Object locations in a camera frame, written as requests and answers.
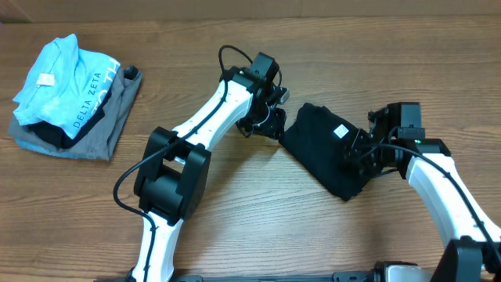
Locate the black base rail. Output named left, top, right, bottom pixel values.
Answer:
left=93, top=269, right=377, bottom=282

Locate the folded grey shirt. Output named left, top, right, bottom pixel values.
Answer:
left=8, top=65, right=142, bottom=161

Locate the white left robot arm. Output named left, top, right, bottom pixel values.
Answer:
left=126, top=52, right=289, bottom=281

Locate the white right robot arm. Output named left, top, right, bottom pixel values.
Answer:
left=333, top=102, right=500, bottom=281

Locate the black t-shirt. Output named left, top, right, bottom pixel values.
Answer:
left=279, top=103, right=369, bottom=201

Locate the folded light blue shirt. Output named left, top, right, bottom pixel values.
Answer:
left=13, top=34, right=121, bottom=139

